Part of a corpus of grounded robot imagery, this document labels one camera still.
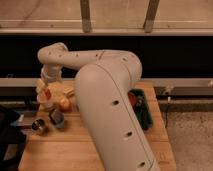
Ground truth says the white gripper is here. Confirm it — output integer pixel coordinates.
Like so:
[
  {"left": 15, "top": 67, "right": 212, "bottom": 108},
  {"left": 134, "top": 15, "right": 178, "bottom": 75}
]
[{"left": 36, "top": 65, "right": 65, "bottom": 99}]

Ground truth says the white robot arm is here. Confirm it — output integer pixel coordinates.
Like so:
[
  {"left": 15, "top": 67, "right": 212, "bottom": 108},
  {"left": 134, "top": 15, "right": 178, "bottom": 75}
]
[{"left": 38, "top": 43, "right": 161, "bottom": 171}]

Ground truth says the white paper cup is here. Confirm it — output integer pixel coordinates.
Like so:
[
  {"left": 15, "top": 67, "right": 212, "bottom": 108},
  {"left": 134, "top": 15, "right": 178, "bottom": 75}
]
[{"left": 37, "top": 93, "right": 53, "bottom": 111}]

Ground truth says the small metal cup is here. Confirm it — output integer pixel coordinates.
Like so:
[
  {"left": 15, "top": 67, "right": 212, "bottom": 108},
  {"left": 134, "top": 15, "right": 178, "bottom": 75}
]
[{"left": 31, "top": 119, "right": 46, "bottom": 135}]

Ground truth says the wooden utensil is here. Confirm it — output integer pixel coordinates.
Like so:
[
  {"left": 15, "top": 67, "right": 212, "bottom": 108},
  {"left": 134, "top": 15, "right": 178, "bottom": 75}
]
[{"left": 64, "top": 88, "right": 74, "bottom": 97}]

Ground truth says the yellow apple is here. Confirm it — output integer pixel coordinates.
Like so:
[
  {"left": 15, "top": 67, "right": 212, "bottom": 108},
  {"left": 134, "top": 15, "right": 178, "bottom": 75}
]
[{"left": 59, "top": 98, "right": 71, "bottom": 112}]

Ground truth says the black bag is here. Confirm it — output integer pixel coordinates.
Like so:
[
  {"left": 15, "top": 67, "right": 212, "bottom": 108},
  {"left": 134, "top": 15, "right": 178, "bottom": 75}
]
[{"left": 0, "top": 105, "right": 26, "bottom": 171}]

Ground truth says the red bowl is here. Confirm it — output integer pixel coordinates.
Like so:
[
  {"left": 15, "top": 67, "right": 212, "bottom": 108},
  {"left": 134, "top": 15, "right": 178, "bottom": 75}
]
[{"left": 128, "top": 92, "right": 137, "bottom": 107}]

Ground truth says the green plastic tray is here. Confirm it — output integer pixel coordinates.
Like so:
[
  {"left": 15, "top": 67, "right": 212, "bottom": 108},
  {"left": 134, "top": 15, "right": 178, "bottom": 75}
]
[{"left": 129, "top": 89, "right": 153, "bottom": 130}]

